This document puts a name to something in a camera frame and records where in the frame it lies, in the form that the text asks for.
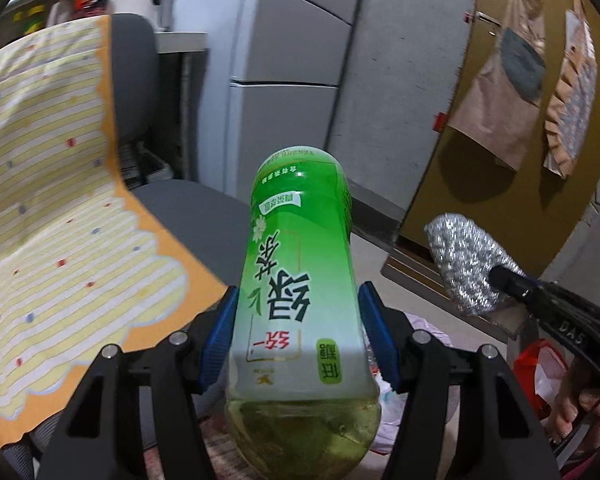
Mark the grey white refrigerator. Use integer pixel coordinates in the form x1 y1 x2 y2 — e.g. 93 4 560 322
184 0 358 200

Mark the grey office chair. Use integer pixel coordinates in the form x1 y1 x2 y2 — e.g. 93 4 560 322
0 12 261 476

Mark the red plastic bag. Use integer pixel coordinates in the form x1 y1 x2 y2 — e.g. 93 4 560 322
513 339 568 420

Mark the yellow striped dotted cloth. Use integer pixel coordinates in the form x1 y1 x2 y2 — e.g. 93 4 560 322
0 14 225 446

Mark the green tea bottle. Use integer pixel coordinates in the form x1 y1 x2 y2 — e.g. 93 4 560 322
225 146 380 479

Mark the yellow wooden door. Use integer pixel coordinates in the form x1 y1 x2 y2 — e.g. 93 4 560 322
399 0 600 275

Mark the person's right hand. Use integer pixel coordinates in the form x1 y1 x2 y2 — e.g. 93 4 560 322
545 359 600 453

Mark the trash bin with white bag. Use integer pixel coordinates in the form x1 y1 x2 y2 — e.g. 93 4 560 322
364 309 462 453

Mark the brown hanging paper bag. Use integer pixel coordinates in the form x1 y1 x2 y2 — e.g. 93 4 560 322
449 0 546 171

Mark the patterned hanging fan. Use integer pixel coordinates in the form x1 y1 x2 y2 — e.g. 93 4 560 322
544 0 597 180

